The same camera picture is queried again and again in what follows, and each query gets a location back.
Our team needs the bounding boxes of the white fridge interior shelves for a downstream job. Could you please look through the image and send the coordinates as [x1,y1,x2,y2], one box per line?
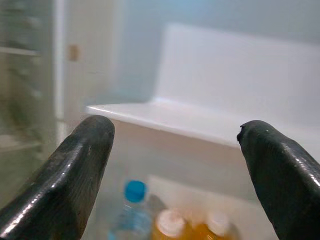
[0,0,65,153]

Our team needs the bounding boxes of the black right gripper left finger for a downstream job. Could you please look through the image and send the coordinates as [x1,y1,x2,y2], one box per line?
[0,114,116,240]

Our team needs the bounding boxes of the orange juice bottle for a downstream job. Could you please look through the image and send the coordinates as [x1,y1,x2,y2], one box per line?
[151,208,189,240]
[196,210,239,240]

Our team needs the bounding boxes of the blue capped water bottle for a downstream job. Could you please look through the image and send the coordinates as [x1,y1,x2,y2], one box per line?
[107,179,154,240]

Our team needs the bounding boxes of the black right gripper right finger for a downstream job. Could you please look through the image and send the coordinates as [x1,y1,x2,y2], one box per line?
[236,119,320,240]

